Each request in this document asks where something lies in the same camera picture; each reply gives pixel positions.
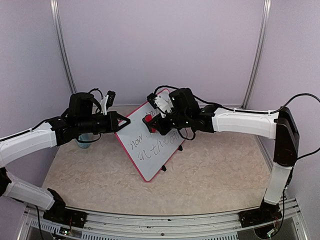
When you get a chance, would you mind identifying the left aluminium frame post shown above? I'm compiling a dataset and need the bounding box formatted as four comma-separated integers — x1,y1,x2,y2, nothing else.
50,0,77,94

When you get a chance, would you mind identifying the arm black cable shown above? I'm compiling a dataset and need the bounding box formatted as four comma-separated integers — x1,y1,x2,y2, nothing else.
152,84,320,161
88,87,105,113

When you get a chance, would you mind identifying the front aluminium rail base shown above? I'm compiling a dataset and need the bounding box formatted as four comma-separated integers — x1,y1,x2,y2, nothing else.
17,198,310,240

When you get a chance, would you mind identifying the light blue ceramic mug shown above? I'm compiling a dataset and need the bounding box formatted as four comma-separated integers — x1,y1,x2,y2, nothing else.
75,133,91,149

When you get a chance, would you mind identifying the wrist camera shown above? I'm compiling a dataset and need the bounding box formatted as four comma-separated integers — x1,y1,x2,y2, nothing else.
100,90,116,115
147,93,173,118

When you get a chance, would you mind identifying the aluminium frame post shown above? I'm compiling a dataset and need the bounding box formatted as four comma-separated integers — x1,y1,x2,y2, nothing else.
241,0,272,109
50,0,77,94

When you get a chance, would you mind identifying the pink framed whiteboard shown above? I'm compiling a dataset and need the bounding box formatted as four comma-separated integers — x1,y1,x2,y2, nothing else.
115,101,185,182

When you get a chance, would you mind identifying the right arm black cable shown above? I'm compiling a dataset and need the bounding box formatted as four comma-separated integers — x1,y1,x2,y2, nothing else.
152,84,320,161

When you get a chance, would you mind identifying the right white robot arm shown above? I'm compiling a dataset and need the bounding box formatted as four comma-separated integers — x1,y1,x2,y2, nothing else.
142,88,300,222

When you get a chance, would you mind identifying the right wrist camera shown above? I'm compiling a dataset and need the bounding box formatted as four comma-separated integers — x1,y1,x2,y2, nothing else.
147,93,173,118

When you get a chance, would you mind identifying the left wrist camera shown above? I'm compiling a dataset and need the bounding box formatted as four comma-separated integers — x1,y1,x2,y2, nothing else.
100,90,116,115

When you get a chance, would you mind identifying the wire whiteboard easel stand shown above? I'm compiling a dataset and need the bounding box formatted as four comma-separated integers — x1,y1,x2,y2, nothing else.
161,144,184,173

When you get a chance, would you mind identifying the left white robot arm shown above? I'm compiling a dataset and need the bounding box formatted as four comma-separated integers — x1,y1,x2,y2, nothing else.
0,90,131,223

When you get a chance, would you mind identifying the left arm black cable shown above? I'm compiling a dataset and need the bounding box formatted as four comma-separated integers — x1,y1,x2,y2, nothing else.
88,87,105,113

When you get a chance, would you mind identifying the red black whiteboard eraser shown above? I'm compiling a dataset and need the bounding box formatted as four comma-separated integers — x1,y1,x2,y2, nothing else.
142,114,156,133

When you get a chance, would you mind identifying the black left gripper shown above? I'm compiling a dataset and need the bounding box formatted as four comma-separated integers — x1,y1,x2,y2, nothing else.
77,110,131,134

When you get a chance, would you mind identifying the right aluminium frame post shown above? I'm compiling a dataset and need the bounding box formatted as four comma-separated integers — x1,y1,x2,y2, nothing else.
241,0,272,109

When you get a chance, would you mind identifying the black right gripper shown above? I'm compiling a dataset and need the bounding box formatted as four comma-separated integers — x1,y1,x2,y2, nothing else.
148,107,190,136

